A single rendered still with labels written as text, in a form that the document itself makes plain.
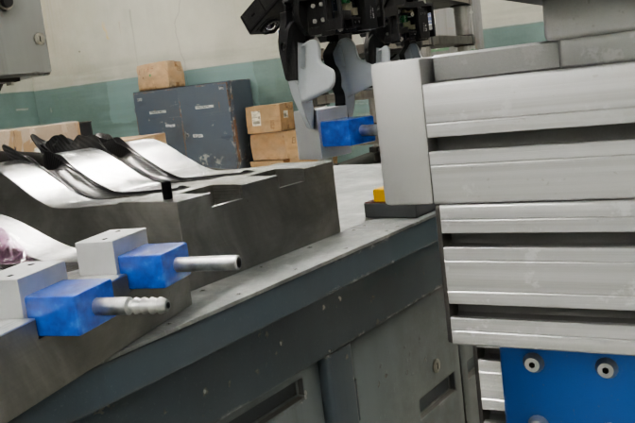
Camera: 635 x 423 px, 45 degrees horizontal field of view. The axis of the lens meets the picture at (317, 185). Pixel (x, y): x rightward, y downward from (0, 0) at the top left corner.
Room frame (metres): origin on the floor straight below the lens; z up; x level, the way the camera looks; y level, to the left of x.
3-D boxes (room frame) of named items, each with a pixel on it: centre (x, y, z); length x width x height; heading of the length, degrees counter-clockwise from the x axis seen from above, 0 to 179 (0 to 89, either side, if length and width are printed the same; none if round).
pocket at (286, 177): (0.88, 0.05, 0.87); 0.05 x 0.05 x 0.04; 53
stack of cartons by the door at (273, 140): (7.74, 0.21, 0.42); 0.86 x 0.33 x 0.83; 64
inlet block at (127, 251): (0.61, 0.13, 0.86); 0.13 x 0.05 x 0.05; 70
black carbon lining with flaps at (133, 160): (0.96, 0.25, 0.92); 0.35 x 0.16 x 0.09; 53
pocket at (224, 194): (0.79, 0.11, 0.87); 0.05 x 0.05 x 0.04; 53
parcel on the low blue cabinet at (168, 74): (8.27, 1.53, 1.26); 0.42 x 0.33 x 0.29; 64
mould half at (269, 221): (0.98, 0.26, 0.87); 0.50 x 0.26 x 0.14; 53
